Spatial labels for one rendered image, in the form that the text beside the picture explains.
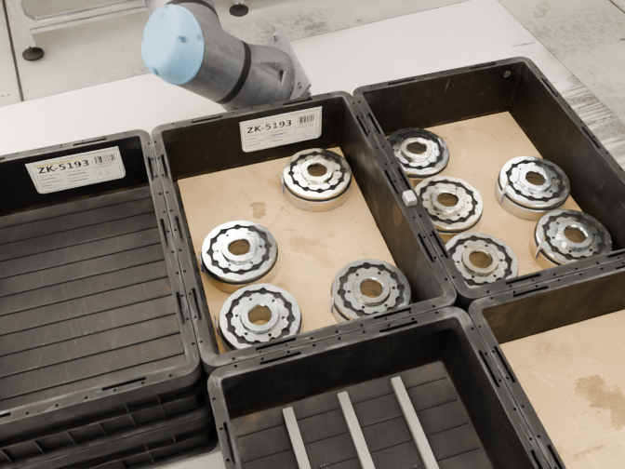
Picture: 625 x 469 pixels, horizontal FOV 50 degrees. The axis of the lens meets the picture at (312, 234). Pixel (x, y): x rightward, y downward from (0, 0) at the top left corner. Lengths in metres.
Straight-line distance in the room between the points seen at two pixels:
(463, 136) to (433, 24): 0.53
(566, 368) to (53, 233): 0.71
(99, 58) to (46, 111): 1.36
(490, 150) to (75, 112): 0.80
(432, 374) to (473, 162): 0.38
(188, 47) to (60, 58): 1.75
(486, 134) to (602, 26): 1.99
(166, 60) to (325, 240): 0.39
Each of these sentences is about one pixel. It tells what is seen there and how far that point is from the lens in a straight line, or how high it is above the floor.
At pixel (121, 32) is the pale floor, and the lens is 2.90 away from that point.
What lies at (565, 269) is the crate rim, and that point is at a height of 0.93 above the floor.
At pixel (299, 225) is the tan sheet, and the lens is 0.96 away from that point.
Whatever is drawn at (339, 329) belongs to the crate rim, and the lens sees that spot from 0.75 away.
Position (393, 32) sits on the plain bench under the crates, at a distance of 1.57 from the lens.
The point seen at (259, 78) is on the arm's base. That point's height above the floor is 0.86.
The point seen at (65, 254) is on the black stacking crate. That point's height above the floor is 0.83.
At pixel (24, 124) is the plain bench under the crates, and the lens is 1.42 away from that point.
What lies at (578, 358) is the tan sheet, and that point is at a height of 0.83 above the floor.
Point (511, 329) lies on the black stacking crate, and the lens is 0.87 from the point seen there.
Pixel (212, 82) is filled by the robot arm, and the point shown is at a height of 0.88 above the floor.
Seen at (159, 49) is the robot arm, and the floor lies 0.93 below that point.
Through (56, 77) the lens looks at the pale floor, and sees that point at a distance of 2.73.
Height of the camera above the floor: 1.57
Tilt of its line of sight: 51 degrees down
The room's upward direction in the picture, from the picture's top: 1 degrees clockwise
